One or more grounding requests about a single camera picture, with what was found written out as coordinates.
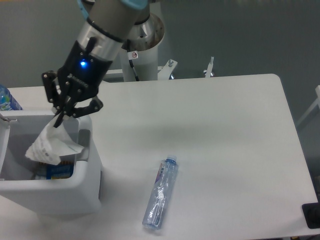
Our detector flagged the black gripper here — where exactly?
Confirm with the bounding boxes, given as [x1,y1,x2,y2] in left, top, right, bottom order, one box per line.
[41,39,112,128]

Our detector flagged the white plastic wrapper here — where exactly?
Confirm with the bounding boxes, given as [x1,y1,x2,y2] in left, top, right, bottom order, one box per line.
[25,116,84,166]

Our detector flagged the clear plastic water bottle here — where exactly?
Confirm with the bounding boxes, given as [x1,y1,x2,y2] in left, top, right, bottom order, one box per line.
[142,155,179,230]

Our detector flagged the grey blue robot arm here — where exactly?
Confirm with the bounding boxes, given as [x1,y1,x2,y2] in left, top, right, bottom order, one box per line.
[41,0,150,128]

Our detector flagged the white trash can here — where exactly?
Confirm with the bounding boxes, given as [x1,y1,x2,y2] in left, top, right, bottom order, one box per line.
[0,110,103,215]

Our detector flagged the blue bottle at left edge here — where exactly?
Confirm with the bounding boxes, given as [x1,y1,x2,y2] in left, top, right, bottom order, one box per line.
[0,84,23,111]

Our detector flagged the blue snack packet in bin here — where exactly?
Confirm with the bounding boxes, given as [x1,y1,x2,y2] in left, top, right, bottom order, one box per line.
[31,161,74,180]

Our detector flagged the black device at right edge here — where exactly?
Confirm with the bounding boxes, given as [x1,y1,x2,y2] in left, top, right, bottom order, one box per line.
[302,202,320,229]

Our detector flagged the black cable on pedestal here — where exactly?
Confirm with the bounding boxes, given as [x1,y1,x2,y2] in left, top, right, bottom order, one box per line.
[126,38,141,82]

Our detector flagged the white base frame with bolts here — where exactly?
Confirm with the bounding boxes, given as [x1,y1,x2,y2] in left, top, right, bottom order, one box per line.
[103,56,215,83]

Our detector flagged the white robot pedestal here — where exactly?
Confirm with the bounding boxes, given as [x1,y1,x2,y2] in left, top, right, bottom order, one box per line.
[119,13,165,82]

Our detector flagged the white frame at right edge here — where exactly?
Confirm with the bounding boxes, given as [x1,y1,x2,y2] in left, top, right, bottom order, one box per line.
[296,85,320,129]

